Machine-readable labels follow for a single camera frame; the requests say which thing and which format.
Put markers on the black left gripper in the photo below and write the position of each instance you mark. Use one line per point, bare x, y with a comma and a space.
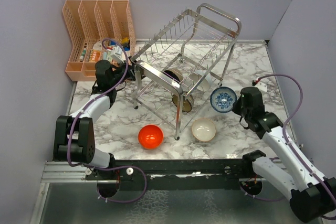
131, 70

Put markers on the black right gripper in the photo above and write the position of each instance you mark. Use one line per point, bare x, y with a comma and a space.
235, 107

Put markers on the blue and white bowl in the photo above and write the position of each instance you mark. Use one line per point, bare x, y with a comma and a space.
222, 99

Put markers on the beige speckled bowl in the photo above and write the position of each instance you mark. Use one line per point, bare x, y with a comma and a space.
203, 130

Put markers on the dark patterned cream-inside bowl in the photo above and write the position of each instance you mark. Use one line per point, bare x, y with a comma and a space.
188, 103

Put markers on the black bowl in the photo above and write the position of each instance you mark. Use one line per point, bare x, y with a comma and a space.
174, 74

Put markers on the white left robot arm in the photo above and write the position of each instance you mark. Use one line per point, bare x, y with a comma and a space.
74, 135

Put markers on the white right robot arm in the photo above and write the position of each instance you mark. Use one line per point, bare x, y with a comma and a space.
309, 192

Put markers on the white blue tube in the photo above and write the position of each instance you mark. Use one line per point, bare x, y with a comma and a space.
111, 53

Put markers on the orange white packet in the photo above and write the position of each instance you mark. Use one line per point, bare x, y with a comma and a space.
95, 52

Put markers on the small green white tube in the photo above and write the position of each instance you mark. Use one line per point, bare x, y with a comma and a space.
83, 54

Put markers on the peach plastic file organizer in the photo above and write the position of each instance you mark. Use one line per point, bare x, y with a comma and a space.
90, 21

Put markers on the red bowl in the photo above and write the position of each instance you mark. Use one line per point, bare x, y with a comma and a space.
150, 136

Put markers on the steel wire dish rack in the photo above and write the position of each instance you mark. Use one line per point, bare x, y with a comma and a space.
204, 39

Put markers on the black aluminium frame rail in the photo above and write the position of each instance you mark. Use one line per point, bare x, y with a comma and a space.
190, 174

